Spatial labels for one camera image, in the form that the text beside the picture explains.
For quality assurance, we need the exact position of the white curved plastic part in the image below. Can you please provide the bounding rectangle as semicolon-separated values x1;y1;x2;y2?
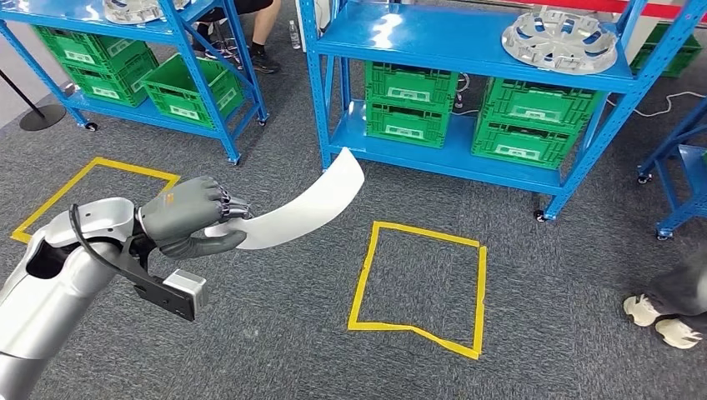
204;147;366;251

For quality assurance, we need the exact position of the yellow floor tape outline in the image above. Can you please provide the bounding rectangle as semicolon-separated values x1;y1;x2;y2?
11;157;182;245
348;222;489;361

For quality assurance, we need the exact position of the person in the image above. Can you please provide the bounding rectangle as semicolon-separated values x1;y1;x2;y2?
190;0;283;74
624;251;707;350

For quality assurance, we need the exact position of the open green plastic crate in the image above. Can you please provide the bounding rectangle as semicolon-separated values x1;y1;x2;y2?
142;53;245;130

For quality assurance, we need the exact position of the grey wheel cover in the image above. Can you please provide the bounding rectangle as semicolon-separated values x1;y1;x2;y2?
103;0;192;25
501;7;619;76

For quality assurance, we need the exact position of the black thin pole stand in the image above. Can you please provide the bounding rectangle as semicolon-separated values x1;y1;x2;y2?
0;68;68;132

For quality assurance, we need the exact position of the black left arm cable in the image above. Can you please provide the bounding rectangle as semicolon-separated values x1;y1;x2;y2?
68;204;150;283

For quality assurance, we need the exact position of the white floor cable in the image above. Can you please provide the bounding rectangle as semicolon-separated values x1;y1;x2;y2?
604;91;707;118

